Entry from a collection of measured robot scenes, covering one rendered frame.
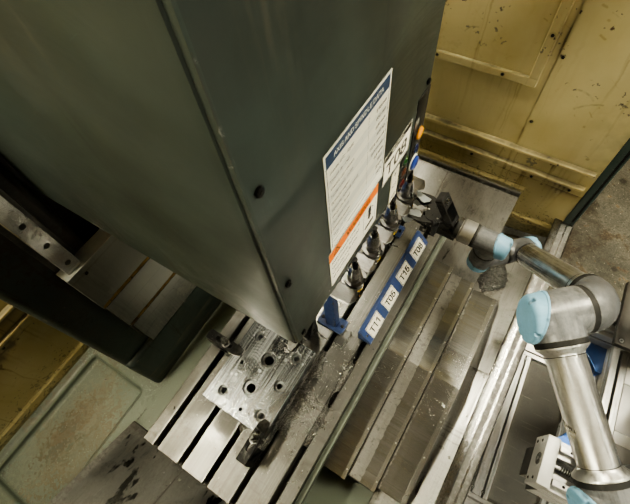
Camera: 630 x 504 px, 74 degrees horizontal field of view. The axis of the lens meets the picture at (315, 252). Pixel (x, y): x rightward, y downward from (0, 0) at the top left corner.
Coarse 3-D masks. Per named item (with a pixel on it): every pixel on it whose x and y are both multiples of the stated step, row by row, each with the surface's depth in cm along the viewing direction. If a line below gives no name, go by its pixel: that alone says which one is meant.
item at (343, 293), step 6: (342, 282) 119; (336, 288) 118; (342, 288) 118; (348, 288) 118; (330, 294) 117; (336, 294) 117; (342, 294) 117; (348, 294) 117; (354, 294) 117; (342, 300) 116; (348, 300) 116; (354, 300) 116
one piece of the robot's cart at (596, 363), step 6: (588, 348) 135; (594, 348) 135; (600, 348) 135; (588, 354) 134; (594, 354) 134; (600, 354) 134; (588, 360) 138; (594, 360) 133; (600, 360) 133; (594, 366) 133; (600, 366) 132; (594, 372) 135; (600, 372) 132
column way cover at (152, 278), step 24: (96, 240) 108; (96, 264) 108; (120, 264) 116; (144, 264) 124; (96, 288) 112; (120, 288) 120; (144, 288) 131; (168, 288) 143; (192, 288) 156; (120, 312) 126; (144, 312) 137; (168, 312) 149
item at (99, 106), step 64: (0, 0) 29; (64, 0) 24; (128, 0) 21; (192, 0) 21; (256, 0) 25; (320, 0) 31; (384, 0) 41; (0, 64) 39; (64, 64) 31; (128, 64) 26; (192, 64) 24; (256, 64) 28; (320, 64) 35; (384, 64) 48; (0, 128) 60; (64, 128) 44; (128, 128) 34; (192, 128) 28; (256, 128) 31; (320, 128) 41; (64, 192) 73; (128, 192) 50; (192, 192) 38; (256, 192) 35; (320, 192) 48; (384, 192) 74; (192, 256) 58; (256, 256) 43; (320, 256) 58; (256, 320) 70
